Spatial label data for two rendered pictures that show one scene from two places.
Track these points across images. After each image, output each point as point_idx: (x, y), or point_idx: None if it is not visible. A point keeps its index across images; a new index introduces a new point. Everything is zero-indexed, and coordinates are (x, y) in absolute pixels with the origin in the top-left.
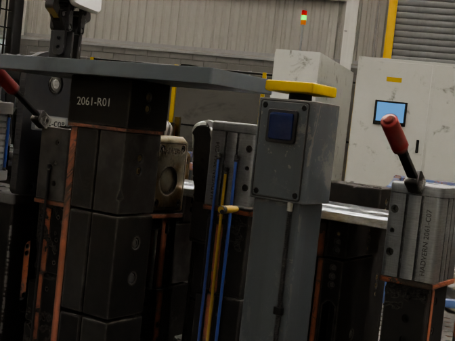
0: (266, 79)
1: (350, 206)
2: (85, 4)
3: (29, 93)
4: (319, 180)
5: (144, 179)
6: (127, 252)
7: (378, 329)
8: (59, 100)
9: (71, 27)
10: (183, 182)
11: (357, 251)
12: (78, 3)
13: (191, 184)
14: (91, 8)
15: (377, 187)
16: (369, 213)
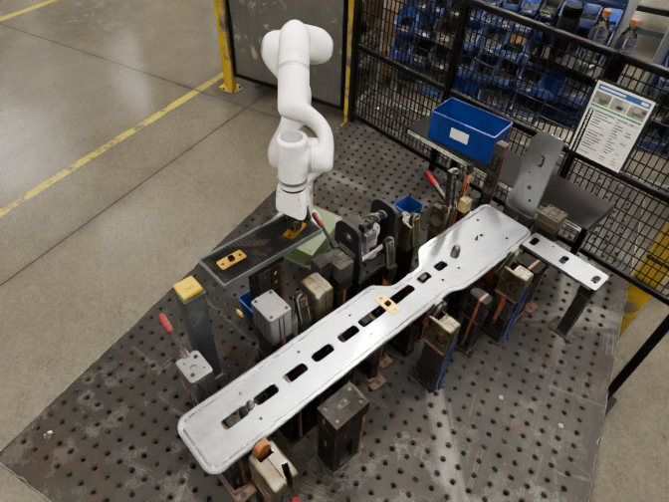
0: (220, 282)
1: (300, 387)
2: (286, 213)
3: (336, 232)
4: (183, 316)
5: (255, 282)
6: (254, 297)
7: (332, 464)
8: (350, 244)
9: (288, 218)
10: (316, 310)
11: (272, 392)
12: (280, 211)
13: (356, 324)
14: (291, 216)
15: (333, 412)
16: (264, 382)
